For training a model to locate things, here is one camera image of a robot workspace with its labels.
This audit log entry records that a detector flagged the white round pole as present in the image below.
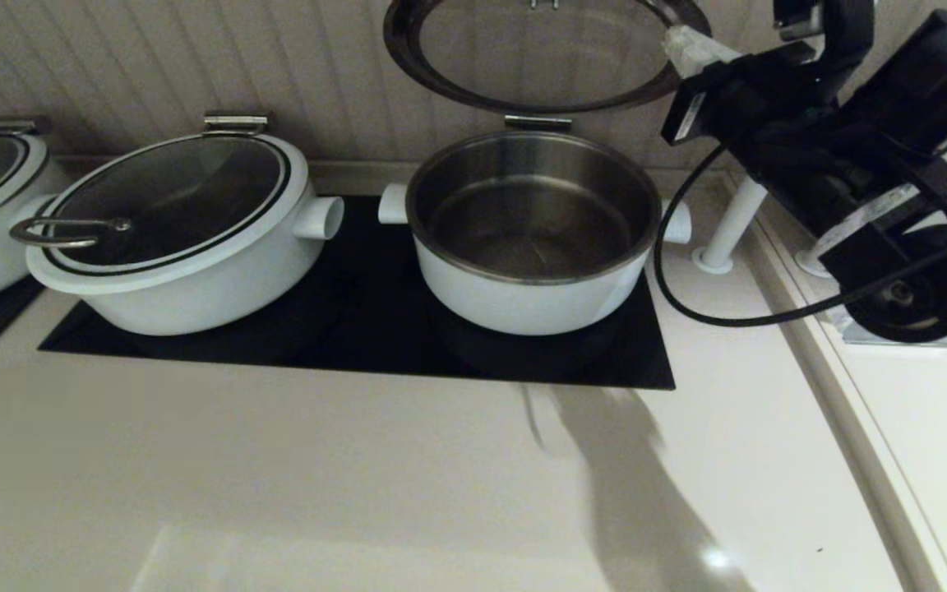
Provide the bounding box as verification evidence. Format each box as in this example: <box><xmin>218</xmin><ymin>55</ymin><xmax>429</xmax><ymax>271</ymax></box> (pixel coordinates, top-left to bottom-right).
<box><xmin>794</xmin><ymin>0</ymin><xmax>947</xmax><ymax>278</ymax></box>
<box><xmin>691</xmin><ymin>177</ymin><xmax>770</xmax><ymax>275</ymax></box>

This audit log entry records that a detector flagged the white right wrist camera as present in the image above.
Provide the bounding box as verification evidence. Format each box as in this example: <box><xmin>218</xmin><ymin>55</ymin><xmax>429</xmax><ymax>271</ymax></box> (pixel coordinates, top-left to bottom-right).
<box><xmin>772</xmin><ymin>0</ymin><xmax>824</xmax><ymax>42</ymax></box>

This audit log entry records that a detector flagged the clear acrylic sign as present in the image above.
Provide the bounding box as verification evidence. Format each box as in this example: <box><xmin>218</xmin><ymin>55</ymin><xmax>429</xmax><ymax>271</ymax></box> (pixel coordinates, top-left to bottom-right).
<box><xmin>839</xmin><ymin>319</ymin><xmax>947</xmax><ymax>348</ymax></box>

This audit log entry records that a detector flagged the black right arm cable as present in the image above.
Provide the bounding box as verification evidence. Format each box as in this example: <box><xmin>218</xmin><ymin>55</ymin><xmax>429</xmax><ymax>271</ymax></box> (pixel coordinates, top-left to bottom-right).
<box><xmin>653</xmin><ymin>140</ymin><xmax>947</xmax><ymax>328</ymax></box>

